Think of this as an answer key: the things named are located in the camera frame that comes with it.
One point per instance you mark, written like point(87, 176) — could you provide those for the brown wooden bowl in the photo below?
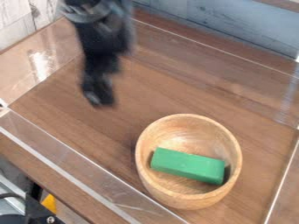
point(196, 135)

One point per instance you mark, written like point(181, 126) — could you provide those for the green rectangular block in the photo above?
point(187, 165)

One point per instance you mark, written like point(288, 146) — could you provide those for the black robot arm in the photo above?
point(95, 6)

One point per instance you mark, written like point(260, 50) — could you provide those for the black metal mount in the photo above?
point(36, 214)

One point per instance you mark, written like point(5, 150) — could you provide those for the yellow object under table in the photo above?
point(49, 203)

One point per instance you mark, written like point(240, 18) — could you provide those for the clear acrylic front wall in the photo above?
point(93, 192)

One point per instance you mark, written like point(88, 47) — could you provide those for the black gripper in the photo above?
point(105, 36)

